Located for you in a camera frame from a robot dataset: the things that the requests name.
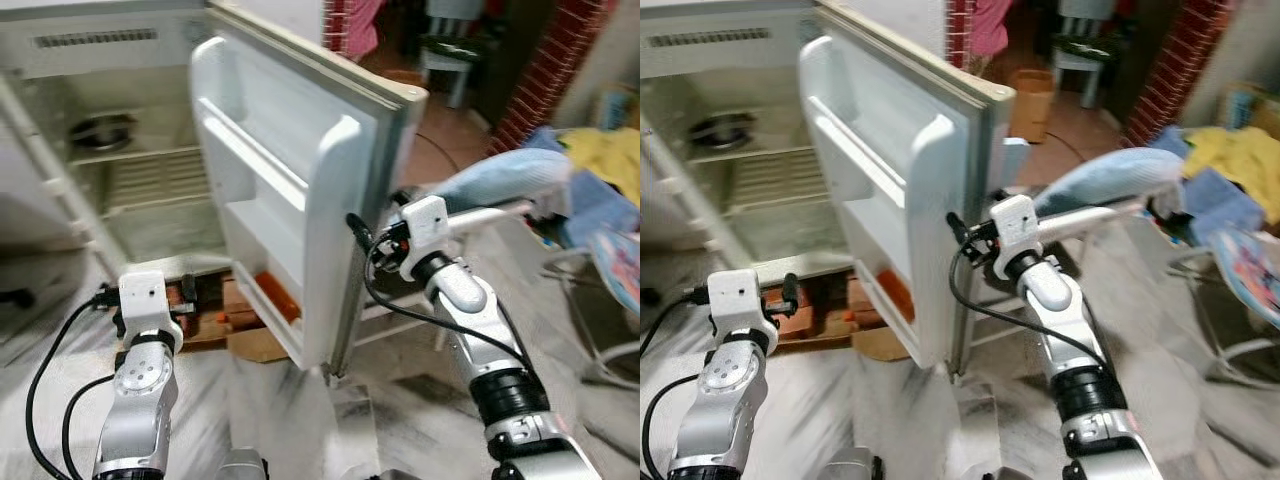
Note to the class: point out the white fridge door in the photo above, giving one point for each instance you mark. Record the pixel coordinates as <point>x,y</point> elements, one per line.
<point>290,150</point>
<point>900,150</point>

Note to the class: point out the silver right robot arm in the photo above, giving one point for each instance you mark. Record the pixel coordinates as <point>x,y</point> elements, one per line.
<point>480,330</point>
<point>1065,330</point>

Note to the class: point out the red bricks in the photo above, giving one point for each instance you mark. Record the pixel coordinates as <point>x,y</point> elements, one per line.
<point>825,318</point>
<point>225,312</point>

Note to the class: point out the orange packet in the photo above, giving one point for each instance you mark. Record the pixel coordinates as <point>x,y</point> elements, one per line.
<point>278,296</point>
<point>896,294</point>

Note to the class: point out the light blue cloth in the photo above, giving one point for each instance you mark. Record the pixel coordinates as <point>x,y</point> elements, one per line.
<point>500,178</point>
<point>1105,180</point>

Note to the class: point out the tall brown cardboard box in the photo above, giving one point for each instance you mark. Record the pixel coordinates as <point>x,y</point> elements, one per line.
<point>1032,105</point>

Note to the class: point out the colourful printed cloth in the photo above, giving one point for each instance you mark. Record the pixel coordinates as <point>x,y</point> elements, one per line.
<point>1250,270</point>
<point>620,270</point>

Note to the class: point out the dark metal bowl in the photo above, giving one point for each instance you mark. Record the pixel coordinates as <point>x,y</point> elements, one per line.
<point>728,131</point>
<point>104,132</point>

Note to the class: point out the grey robot left leg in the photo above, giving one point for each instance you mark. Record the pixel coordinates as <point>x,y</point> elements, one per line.
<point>848,466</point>
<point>240,466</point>

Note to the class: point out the white metal clothes rack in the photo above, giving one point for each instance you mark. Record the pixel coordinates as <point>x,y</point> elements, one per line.
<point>590,345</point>
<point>1215,345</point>

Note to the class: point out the dark blue cloth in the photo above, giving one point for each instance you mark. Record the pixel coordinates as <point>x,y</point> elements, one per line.
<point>1215,205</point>
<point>600,215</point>

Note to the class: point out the pink hanging cloth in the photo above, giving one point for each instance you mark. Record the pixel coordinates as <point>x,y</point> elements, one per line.
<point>355,25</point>
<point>992,25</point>

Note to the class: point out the yellow cloth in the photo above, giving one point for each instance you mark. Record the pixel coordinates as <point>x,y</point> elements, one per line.
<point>610,160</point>
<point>1240,160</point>

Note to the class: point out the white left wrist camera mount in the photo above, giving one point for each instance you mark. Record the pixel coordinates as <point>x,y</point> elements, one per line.
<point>738,305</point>
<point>145,305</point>

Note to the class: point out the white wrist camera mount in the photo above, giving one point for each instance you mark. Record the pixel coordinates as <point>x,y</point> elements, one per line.
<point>738,305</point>
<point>425,235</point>
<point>1015,232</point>
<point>145,305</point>

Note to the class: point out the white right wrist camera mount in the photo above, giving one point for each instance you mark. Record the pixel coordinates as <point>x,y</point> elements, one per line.
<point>1015,232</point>
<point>425,235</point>

